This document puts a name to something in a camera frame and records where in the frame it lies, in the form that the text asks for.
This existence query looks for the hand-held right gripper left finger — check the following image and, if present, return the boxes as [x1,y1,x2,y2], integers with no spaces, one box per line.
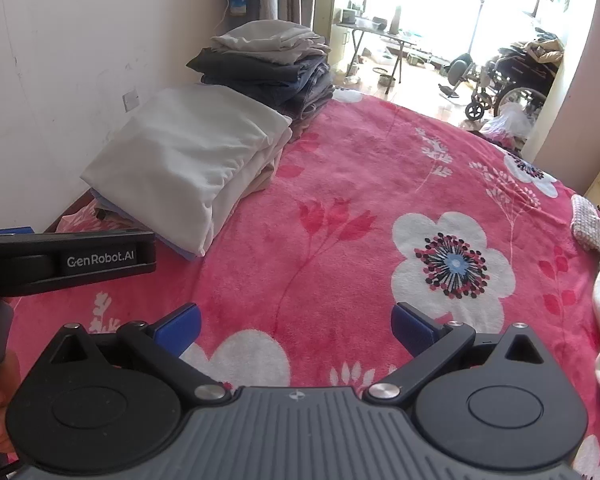
[47,302,233,403]

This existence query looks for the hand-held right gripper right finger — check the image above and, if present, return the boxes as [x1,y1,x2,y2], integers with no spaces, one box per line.
[362,301,551,404]

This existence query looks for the white garment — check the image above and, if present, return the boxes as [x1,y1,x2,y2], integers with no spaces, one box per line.
[80,85,293,260]

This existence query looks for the stack of folded dark clothes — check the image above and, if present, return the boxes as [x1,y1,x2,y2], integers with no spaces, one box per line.
[186,47,337,136]

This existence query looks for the folded lilac garment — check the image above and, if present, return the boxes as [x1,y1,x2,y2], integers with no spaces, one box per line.
[91,187,201,261]

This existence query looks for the pink floral blanket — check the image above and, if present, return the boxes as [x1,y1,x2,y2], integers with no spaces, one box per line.
[5,87,600,480]

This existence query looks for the folded beige garment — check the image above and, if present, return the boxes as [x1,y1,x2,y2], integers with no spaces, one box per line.
[200,125,295,256]

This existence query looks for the clear plastic bag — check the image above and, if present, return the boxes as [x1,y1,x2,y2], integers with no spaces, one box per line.
[480,104,534,142]

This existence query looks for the wheelchair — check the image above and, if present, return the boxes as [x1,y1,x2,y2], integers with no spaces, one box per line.
[464,30,565,122]

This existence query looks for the folded grey garment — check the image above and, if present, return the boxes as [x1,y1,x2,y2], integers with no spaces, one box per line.
[210,20,331,67]

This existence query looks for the folding table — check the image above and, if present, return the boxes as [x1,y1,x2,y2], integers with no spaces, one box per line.
[334,19,433,96]

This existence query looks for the blue wall device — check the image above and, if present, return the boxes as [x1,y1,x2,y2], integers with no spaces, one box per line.
[226,0,261,17]

